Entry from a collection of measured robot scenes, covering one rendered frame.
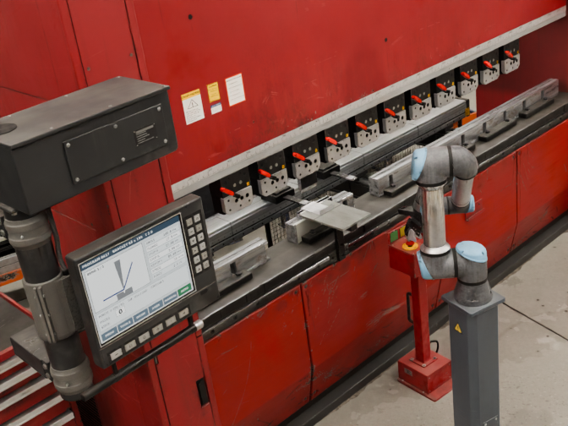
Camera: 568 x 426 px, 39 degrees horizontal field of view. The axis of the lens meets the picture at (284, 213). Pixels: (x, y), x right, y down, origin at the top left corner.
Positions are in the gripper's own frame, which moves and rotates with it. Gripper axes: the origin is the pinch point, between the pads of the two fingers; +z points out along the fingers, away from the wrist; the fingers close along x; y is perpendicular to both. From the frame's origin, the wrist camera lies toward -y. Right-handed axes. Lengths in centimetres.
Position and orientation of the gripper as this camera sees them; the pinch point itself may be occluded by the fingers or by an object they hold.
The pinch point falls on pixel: (408, 237)
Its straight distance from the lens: 367.4
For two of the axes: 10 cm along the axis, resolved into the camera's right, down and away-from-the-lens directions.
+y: 6.3, 5.7, -5.2
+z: -1.0, 7.3, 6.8
